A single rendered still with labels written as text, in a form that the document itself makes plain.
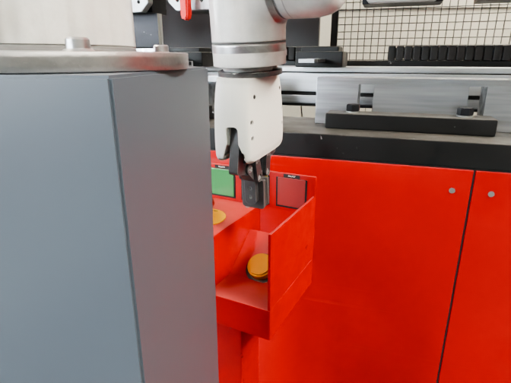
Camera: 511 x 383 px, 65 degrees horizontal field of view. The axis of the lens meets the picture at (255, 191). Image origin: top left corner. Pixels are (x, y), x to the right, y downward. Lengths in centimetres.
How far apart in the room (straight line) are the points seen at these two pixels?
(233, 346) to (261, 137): 34
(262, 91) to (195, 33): 109
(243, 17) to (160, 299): 30
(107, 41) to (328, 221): 61
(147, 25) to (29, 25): 79
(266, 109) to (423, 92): 44
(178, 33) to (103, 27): 132
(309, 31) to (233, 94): 98
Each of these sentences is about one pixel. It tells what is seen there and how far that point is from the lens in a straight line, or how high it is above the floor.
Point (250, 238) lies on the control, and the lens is 63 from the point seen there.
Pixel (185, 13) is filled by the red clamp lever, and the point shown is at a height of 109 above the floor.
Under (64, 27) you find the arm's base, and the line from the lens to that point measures 25.
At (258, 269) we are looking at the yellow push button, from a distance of 58.
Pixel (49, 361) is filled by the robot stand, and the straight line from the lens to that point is 27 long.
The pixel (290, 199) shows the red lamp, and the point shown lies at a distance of 62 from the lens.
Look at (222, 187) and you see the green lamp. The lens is 67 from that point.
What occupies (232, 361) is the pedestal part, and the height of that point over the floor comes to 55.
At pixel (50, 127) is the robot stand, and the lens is 21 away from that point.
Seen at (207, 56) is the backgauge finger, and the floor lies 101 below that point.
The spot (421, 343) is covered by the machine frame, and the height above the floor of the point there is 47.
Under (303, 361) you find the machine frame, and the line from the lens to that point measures 98.
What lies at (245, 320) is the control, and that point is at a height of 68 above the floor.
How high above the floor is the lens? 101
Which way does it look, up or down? 18 degrees down
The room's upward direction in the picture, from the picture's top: straight up
